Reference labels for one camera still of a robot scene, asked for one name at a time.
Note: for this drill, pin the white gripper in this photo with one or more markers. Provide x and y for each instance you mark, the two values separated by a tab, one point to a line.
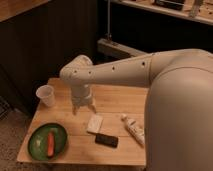
81	95

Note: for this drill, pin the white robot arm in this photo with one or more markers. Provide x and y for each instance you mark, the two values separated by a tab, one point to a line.
178	117

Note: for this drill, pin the white rectangular sponge block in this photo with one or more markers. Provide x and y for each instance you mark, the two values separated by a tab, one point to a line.
94	123

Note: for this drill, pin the translucent plastic cup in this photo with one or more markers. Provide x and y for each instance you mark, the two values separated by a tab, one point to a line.
46	94

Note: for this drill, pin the black phone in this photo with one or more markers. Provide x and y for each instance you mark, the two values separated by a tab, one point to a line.
107	140

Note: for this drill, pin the wooden folding table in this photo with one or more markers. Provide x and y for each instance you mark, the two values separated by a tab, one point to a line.
111	102

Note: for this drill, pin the orange carrot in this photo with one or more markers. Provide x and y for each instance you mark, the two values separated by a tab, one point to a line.
50	149

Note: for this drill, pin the green plate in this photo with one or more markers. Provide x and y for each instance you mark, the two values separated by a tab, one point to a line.
38	142

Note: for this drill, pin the white tube bottle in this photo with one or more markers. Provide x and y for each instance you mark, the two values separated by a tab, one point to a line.
134	129

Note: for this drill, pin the metal vertical pole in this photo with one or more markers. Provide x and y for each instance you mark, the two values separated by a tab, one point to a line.
108	20

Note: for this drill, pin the wooden shelf with items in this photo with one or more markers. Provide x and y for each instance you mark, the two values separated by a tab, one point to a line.
193	10

